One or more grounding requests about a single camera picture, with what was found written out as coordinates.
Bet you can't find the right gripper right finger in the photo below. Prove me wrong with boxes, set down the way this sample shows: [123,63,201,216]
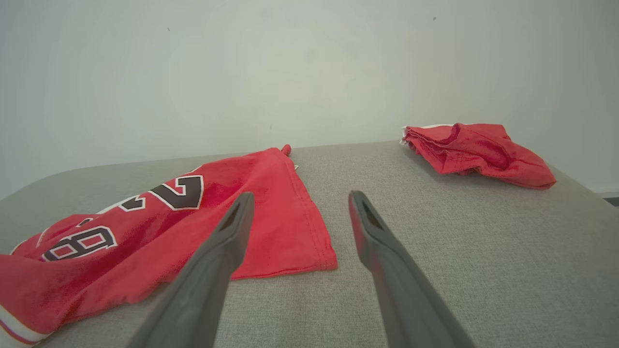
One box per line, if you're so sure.
[348,190,477,348]

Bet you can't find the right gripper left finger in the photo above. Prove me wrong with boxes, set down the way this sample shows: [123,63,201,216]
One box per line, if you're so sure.
[127,192,256,348]

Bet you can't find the red basketball jersey white trim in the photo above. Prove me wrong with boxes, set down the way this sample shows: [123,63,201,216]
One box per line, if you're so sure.
[0,144,339,347]

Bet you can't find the red shorts with white stripe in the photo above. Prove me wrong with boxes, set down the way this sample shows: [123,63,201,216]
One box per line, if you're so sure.
[400,123,557,190]

